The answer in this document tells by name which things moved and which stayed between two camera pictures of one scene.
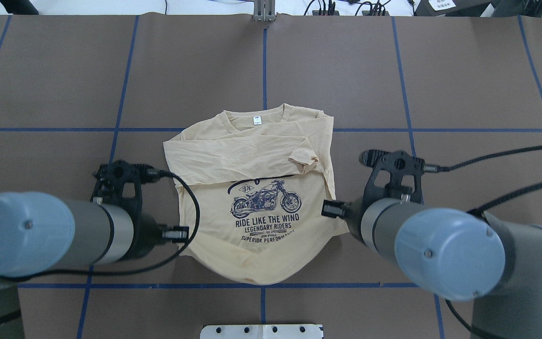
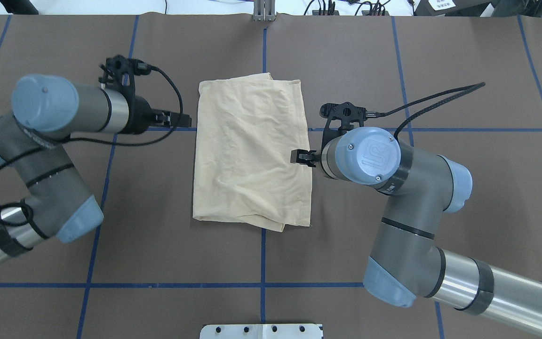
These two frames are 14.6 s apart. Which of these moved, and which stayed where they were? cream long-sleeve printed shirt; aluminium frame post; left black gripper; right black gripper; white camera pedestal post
Moved: right black gripper; left black gripper; cream long-sleeve printed shirt
Stayed: white camera pedestal post; aluminium frame post
